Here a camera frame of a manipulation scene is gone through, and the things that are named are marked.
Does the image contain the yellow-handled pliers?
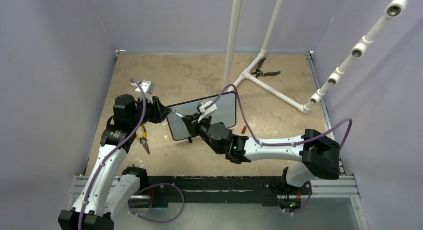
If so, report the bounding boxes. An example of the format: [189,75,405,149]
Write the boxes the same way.
[136,125,151,155]

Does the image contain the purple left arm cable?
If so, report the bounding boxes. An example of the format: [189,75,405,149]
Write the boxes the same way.
[76,77,148,230]

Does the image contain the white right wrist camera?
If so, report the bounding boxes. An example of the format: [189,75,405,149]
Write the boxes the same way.
[197,100,217,117]

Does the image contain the black-handled pliers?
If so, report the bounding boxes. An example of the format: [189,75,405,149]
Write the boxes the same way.
[249,57,281,79]

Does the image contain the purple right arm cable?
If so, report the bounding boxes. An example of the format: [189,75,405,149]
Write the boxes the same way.
[205,84,353,150]

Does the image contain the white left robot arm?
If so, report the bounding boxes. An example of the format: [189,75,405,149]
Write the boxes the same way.
[58,94,171,230]

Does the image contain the aluminium frame rail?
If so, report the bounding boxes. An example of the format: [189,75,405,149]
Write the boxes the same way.
[59,174,369,230]

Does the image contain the black-framed small whiteboard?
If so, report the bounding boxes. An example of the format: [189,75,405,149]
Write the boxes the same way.
[165,91,237,144]

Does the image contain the red-brown marker cap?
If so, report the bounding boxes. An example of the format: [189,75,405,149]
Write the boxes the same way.
[241,125,247,134]

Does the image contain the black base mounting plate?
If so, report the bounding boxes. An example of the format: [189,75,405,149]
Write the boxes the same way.
[117,165,313,209]

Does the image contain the white PVC pipe frame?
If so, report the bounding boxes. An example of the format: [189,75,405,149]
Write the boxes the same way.
[222,0,311,113]

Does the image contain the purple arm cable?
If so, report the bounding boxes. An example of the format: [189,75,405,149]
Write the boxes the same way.
[76,77,148,230]
[205,84,353,150]

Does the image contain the white pipe with camera sockets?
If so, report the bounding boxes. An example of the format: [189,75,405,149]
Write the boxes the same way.
[304,0,411,109]

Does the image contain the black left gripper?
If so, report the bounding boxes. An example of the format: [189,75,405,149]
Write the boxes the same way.
[130,94,171,128]

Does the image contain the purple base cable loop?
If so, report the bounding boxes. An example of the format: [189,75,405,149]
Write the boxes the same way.
[127,183,185,224]

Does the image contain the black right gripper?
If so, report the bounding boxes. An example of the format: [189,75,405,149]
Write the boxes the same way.
[183,113,222,155]

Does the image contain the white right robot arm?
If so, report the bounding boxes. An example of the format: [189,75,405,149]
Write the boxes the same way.
[181,114,340,194]

